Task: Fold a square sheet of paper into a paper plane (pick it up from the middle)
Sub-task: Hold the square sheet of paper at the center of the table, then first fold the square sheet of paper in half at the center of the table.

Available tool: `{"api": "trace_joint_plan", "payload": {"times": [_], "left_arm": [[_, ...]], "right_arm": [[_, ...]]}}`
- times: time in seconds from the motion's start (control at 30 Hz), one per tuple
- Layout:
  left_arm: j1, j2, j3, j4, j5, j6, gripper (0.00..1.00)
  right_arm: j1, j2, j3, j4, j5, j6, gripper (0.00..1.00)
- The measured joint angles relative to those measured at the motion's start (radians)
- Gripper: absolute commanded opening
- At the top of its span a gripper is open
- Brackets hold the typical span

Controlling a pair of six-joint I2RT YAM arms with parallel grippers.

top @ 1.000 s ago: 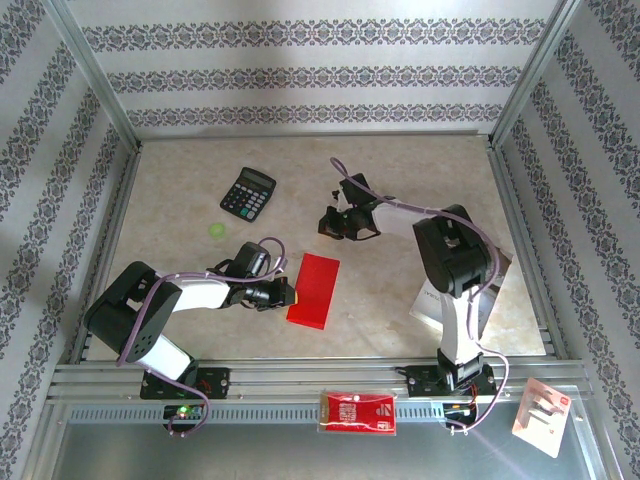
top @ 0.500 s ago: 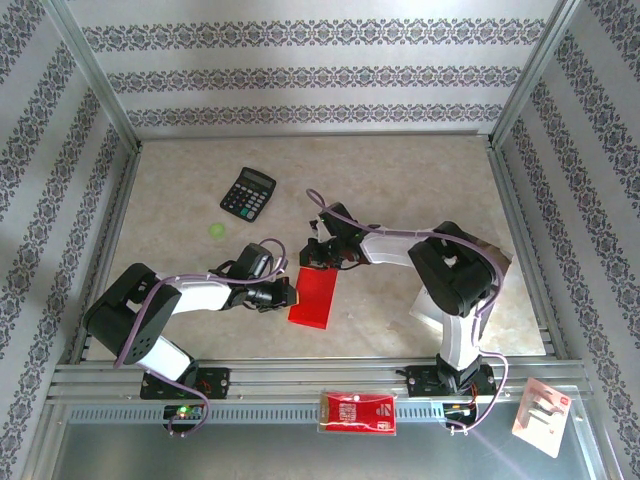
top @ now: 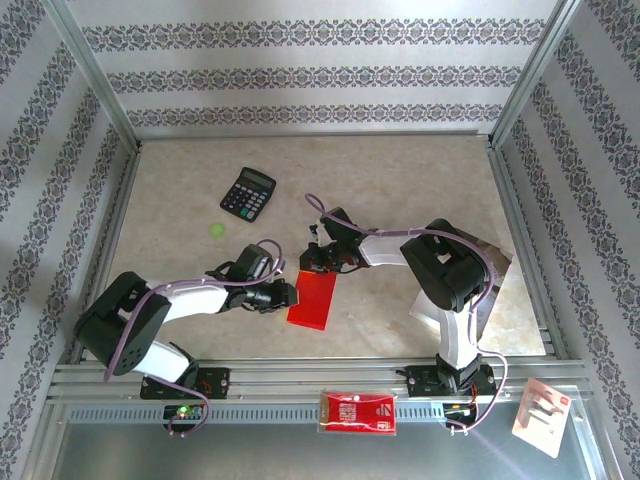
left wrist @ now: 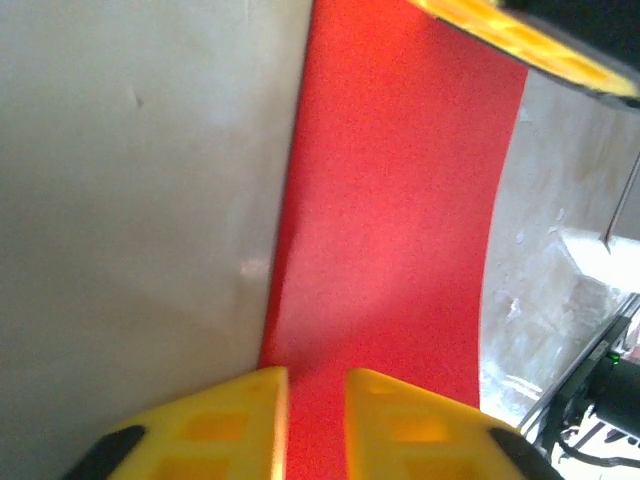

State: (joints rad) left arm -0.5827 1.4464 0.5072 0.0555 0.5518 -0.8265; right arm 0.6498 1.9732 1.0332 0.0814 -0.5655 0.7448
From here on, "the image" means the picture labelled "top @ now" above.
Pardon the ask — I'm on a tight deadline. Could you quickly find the red square paper sheet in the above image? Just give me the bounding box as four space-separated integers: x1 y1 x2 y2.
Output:
286 269 337 332

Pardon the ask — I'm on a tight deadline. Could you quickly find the grey sheet metal tray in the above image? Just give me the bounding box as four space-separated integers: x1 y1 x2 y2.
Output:
47 422 601 480

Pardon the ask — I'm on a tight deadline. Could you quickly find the black desk calculator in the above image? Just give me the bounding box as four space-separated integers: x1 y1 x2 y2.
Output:
219 166 278 224

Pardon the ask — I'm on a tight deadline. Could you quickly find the white booklet with food photo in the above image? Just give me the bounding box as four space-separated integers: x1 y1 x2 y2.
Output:
408 234 516 347

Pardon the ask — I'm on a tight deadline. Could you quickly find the red packaged card pack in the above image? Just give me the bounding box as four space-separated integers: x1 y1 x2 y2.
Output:
318 389 400 437

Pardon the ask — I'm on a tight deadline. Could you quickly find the small controller circuit board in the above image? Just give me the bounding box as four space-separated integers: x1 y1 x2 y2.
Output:
442 401 480 427
162 403 207 427

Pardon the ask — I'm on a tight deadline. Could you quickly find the pink blister pack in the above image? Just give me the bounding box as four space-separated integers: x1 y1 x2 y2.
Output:
510 377 573 459

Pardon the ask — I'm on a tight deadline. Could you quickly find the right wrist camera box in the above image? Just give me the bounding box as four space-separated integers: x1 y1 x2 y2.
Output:
312 206 357 241

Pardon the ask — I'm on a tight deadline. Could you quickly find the wide aluminium mounting rail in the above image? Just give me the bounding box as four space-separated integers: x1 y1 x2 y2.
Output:
47 357 594 406

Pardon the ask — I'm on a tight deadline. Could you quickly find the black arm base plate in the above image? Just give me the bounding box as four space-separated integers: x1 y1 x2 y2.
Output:
139 367 232 401
405 364 499 400

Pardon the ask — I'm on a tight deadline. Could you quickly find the grey slotted cable duct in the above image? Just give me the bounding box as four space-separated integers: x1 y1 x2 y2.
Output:
67 405 516 426

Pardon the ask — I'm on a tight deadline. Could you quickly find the thin aluminium frame rail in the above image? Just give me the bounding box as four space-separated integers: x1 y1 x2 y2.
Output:
134 128 496 142

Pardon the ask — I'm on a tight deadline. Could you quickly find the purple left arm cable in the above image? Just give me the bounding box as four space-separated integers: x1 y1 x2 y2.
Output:
103 238 287 439

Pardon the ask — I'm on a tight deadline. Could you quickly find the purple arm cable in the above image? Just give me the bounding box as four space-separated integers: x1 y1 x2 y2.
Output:
103 238 287 439
304 193 509 435

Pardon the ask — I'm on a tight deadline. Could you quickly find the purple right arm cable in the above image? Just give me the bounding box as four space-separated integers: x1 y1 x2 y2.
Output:
304 193 509 435

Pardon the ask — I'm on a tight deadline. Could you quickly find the aluminium side rail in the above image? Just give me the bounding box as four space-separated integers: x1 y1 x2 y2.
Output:
485 142 571 361
67 142 146 365

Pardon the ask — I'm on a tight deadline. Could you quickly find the aluminium frame post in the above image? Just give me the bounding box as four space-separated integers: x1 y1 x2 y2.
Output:
42 0 144 151
487 0 586 151

